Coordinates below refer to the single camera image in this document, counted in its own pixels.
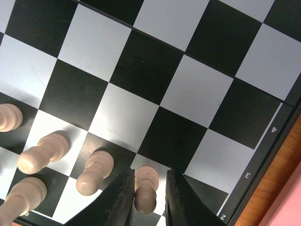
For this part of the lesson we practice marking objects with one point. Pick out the light wooden chess king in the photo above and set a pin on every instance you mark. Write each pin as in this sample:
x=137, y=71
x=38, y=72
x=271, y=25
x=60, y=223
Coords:
x=24, y=196

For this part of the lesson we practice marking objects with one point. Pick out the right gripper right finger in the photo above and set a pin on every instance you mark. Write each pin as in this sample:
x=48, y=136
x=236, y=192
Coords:
x=183, y=206

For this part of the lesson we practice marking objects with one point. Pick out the light wooden pawn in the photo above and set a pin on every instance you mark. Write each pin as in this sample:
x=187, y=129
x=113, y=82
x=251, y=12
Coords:
x=11, y=117
x=49, y=148
x=98, y=167
x=146, y=185

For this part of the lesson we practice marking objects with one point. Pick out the black white chessboard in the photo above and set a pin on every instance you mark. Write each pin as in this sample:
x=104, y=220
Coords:
x=208, y=87

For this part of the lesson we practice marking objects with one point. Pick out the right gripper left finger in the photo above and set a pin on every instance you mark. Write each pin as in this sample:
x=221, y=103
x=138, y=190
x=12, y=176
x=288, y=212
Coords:
x=113, y=207

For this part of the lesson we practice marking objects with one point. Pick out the pink tray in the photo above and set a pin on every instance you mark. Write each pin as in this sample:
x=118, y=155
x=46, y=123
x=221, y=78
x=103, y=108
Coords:
x=286, y=209

